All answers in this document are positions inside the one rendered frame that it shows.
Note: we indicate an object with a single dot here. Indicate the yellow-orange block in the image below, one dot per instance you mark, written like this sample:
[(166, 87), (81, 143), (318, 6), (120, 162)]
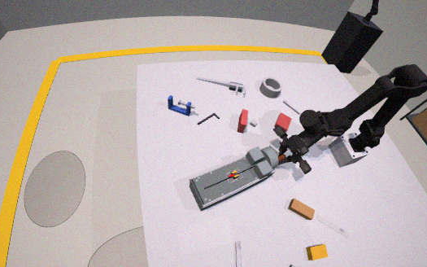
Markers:
[(317, 252)]

